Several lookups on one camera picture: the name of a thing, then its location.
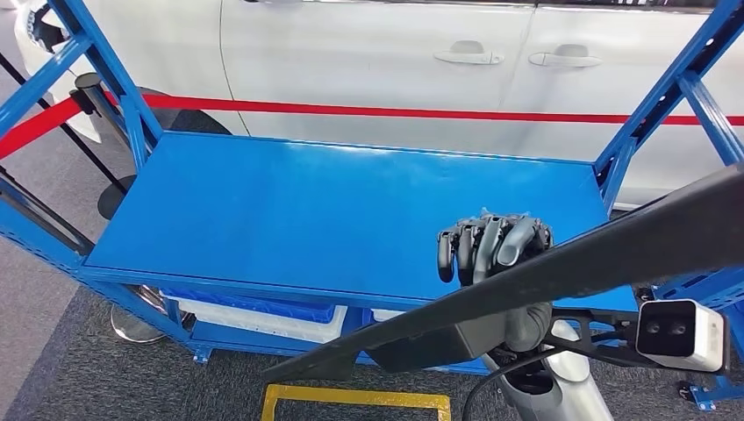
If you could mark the red barrier belt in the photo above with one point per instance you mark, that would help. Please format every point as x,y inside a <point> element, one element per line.
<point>349,109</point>
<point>35,128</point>

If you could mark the chrome base stanchion post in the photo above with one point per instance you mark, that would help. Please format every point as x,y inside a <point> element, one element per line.
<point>133,325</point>

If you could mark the black plastic frame part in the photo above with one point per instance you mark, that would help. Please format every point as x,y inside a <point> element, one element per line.
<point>639,244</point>

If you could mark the yellow floor tape square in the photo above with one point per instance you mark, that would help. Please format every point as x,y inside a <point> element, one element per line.
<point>360,398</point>

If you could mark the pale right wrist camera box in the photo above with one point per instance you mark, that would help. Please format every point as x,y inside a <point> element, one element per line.
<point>680,334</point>

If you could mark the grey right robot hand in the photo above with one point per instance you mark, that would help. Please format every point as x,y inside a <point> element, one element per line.
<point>488,250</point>

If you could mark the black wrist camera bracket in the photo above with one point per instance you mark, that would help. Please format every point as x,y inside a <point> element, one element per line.
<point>587,337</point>

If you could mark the white car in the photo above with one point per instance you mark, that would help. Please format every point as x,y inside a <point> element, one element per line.
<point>349,52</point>

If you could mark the white plastic bin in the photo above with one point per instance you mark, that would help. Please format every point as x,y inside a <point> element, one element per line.
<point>386,315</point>
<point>261,328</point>

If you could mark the black top stanchion post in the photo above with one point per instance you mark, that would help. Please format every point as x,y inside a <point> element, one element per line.
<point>87,87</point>

